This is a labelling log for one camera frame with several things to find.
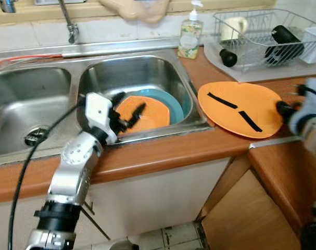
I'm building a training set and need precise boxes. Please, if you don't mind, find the black tumbler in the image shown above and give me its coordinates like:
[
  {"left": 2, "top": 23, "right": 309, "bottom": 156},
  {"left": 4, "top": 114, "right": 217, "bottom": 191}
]
[{"left": 264, "top": 24, "right": 306, "bottom": 66}]

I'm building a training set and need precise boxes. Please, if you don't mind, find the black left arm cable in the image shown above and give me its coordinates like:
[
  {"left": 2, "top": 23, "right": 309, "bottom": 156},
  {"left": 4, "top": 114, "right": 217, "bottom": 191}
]
[{"left": 6, "top": 101, "right": 89, "bottom": 250}]

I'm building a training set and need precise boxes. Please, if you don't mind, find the metal cabinet handle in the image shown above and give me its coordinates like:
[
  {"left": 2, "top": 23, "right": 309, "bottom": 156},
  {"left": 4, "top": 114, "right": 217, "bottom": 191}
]
[{"left": 82, "top": 198, "right": 111, "bottom": 241}]

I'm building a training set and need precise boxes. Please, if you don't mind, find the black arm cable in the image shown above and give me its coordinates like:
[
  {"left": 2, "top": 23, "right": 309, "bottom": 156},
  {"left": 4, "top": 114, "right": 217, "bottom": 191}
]
[
  {"left": 6, "top": 101, "right": 89, "bottom": 250},
  {"left": 297, "top": 82, "right": 316, "bottom": 101}
]

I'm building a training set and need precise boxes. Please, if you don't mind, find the chrome wall tap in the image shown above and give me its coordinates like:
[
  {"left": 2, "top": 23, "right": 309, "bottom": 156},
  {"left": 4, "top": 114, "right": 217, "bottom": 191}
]
[{"left": 0, "top": 0, "right": 16, "bottom": 13}]

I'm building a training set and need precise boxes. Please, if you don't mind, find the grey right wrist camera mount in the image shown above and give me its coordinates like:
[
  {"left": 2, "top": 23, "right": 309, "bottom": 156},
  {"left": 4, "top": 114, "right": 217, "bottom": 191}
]
[{"left": 288, "top": 78, "right": 316, "bottom": 135}]

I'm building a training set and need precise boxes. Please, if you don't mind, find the white cabinet front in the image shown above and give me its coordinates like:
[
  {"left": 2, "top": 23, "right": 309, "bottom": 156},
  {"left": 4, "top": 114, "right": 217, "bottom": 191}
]
[{"left": 0, "top": 157, "right": 237, "bottom": 250}]

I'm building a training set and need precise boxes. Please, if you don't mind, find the brown wooden cabinet door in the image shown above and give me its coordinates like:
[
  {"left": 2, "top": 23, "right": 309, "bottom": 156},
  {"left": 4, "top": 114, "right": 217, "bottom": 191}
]
[{"left": 200, "top": 168, "right": 302, "bottom": 250}]

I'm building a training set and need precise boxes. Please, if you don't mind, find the clear dish soap pump bottle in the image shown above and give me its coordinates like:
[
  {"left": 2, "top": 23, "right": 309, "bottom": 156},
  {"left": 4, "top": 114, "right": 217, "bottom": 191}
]
[{"left": 177, "top": 0, "right": 205, "bottom": 60}]

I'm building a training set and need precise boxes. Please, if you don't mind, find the tan wooden window frame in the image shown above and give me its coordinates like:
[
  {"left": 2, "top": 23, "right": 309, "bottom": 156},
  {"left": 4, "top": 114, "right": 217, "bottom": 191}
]
[{"left": 0, "top": 0, "right": 276, "bottom": 24}]

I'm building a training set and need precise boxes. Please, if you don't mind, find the stainless steel double sink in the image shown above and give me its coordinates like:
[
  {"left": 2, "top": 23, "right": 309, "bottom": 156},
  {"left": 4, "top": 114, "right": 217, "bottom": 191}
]
[{"left": 0, "top": 48, "right": 217, "bottom": 168}]

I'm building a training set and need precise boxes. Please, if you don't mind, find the black tape strip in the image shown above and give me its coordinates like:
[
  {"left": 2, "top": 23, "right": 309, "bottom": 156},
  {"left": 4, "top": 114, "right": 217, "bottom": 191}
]
[
  {"left": 238, "top": 110, "right": 263, "bottom": 133},
  {"left": 207, "top": 92, "right": 239, "bottom": 110}
]

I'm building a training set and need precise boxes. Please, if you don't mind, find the teal round plate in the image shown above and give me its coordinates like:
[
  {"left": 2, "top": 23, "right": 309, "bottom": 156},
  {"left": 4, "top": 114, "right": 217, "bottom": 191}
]
[{"left": 123, "top": 88, "right": 185, "bottom": 127}]

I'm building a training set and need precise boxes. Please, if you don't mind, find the chrome sink faucet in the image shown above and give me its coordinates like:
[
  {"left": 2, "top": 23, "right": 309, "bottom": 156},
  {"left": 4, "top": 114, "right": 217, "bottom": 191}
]
[{"left": 57, "top": 0, "right": 80, "bottom": 44}]

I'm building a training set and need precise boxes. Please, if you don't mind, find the metal sink drain strainer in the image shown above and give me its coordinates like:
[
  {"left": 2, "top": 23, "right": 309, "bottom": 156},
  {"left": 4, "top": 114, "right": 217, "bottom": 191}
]
[{"left": 23, "top": 127, "right": 49, "bottom": 148}]

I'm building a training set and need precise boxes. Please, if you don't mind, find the cream ceramic mug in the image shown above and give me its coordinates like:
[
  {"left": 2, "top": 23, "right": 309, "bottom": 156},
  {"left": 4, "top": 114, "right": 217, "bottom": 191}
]
[{"left": 221, "top": 16, "right": 249, "bottom": 42}]

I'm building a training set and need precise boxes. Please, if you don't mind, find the small black bottle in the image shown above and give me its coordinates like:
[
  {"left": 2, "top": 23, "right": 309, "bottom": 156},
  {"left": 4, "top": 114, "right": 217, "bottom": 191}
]
[{"left": 219, "top": 47, "right": 238, "bottom": 68}]

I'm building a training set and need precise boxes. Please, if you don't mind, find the grey plastic drain tray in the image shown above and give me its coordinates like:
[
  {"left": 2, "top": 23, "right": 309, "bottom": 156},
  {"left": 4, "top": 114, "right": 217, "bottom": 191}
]
[{"left": 204, "top": 42, "right": 316, "bottom": 83}]

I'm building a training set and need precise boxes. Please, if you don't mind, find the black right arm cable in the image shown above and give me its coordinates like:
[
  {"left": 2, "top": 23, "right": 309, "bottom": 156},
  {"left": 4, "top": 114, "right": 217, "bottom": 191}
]
[{"left": 297, "top": 82, "right": 316, "bottom": 101}]

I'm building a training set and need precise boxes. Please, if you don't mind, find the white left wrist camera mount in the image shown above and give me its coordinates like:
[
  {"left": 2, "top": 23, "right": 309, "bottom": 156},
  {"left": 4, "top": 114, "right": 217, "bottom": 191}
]
[{"left": 84, "top": 92, "right": 119, "bottom": 145}]

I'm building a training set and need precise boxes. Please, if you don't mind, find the metal wire dish rack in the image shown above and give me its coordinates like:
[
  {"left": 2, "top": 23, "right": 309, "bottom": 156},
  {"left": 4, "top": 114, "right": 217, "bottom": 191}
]
[{"left": 213, "top": 8, "right": 316, "bottom": 72}]

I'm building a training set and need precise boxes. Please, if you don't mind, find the grey robot foot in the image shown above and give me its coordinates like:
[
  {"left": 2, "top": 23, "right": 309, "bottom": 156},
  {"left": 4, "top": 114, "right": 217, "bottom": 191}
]
[{"left": 108, "top": 240, "right": 141, "bottom": 250}]

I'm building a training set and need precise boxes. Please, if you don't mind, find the orange round plate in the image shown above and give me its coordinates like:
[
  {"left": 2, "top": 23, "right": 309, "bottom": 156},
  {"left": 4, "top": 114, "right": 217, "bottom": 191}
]
[{"left": 197, "top": 81, "right": 285, "bottom": 140}]

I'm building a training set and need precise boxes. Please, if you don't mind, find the orange bowl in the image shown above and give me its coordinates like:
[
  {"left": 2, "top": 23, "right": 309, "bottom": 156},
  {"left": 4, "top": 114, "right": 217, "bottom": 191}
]
[{"left": 116, "top": 95, "right": 172, "bottom": 138}]

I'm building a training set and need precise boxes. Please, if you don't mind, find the white plastic cutlery holder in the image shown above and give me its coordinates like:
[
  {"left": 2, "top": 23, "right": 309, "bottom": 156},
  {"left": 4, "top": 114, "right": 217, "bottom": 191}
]
[{"left": 301, "top": 26, "right": 316, "bottom": 64}]

